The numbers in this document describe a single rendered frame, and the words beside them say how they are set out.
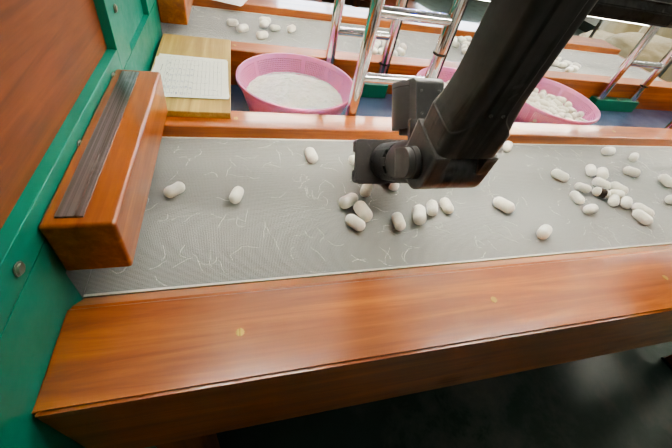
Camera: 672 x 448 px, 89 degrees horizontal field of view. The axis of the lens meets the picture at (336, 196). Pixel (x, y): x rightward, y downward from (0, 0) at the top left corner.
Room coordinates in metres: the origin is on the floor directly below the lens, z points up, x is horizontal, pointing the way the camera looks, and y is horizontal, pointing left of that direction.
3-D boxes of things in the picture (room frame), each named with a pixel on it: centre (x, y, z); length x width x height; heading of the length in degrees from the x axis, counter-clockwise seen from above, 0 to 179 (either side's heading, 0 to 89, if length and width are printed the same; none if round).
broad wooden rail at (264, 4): (1.45, -0.21, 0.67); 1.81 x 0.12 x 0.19; 112
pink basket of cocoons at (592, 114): (0.99, -0.52, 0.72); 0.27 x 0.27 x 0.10
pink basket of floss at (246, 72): (0.72, 0.15, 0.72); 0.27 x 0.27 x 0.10
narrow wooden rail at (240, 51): (1.09, -0.35, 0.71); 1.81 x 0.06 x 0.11; 112
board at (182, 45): (0.64, 0.35, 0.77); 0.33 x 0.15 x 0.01; 22
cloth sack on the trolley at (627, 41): (3.19, -2.18, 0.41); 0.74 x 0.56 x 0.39; 113
